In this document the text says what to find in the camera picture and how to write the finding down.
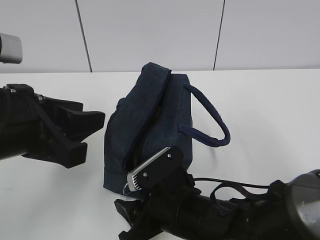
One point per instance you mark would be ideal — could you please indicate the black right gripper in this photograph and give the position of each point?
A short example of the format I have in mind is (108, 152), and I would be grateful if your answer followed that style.
(170, 207)

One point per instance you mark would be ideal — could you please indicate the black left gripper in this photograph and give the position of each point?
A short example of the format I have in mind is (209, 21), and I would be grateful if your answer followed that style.
(45, 129)

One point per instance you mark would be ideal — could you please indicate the navy blue lunch bag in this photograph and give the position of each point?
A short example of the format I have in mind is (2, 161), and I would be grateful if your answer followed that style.
(155, 114)

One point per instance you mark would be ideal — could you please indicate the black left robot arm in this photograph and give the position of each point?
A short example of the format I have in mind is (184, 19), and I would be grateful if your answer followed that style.
(38, 127)

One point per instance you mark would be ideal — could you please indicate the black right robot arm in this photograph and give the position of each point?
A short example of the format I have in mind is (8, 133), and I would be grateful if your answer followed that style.
(287, 211)

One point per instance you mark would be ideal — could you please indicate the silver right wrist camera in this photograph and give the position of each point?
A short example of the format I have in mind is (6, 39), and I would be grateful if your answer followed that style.
(155, 169)

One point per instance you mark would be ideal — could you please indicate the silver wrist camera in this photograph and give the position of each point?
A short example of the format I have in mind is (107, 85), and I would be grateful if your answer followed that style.
(11, 51)
(155, 169)

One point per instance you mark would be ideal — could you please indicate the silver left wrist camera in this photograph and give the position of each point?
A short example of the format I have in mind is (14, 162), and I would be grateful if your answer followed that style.
(11, 51)

